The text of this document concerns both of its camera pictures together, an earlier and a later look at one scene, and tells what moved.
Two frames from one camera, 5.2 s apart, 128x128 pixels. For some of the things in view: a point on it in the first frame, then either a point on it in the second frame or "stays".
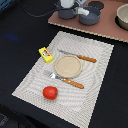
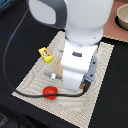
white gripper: [70, 3] -> [79, 63]
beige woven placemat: [73, 104] stays
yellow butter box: [45, 54] stays
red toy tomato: [50, 92] stays
